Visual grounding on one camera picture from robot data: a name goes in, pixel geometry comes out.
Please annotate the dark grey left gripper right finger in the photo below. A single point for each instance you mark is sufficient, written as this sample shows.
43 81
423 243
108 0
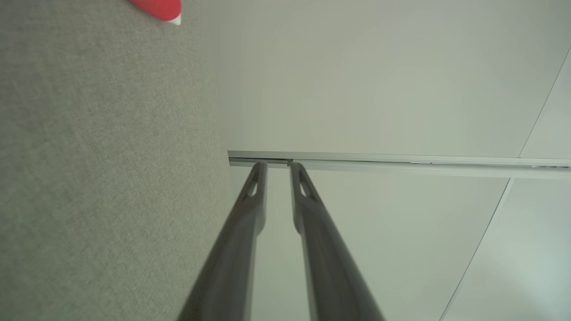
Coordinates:
330 267

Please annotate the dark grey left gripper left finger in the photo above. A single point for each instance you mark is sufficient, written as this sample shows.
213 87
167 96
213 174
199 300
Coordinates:
232 249

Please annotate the red shorts with white hem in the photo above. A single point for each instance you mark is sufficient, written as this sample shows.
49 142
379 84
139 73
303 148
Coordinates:
160 6

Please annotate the grey partition post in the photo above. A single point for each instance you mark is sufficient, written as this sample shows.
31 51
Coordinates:
401 162

